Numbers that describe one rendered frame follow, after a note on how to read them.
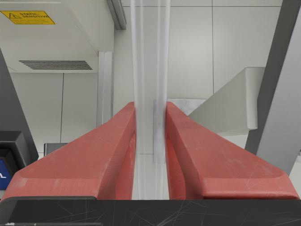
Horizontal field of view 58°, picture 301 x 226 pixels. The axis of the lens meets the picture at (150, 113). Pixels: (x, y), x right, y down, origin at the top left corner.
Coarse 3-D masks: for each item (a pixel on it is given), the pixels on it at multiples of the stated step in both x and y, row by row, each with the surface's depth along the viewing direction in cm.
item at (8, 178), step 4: (0, 160) 26; (0, 164) 26; (0, 168) 26; (4, 168) 26; (0, 172) 27; (4, 172) 26; (8, 172) 27; (0, 176) 27; (4, 176) 27; (8, 176) 27; (0, 180) 27; (4, 180) 27; (8, 180) 27; (0, 184) 28; (4, 184) 28; (8, 184) 28; (0, 188) 28; (4, 188) 28
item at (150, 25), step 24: (144, 0) 9; (168, 0) 9; (144, 24) 10; (168, 24) 10; (144, 48) 10; (168, 48) 10; (144, 72) 11; (144, 96) 11; (144, 120) 12; (144, 144) 13; (144, 168) 14; (144, 192) 15
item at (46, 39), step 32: (0, 0) 50; (32, 0) 50; (64, 0) 50; (96, 0) 74; (0, 32) 64; (32, 32) 64; (64, 32) 64; (96, 32) 74; (32, 64) 91; (64, 64) 90; (96, 64) 90
